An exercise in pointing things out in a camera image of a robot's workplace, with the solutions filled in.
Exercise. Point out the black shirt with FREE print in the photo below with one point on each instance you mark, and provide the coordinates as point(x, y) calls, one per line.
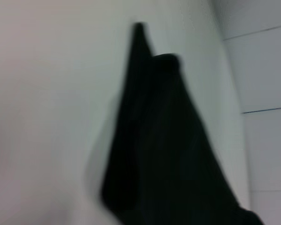
point(159, 152)

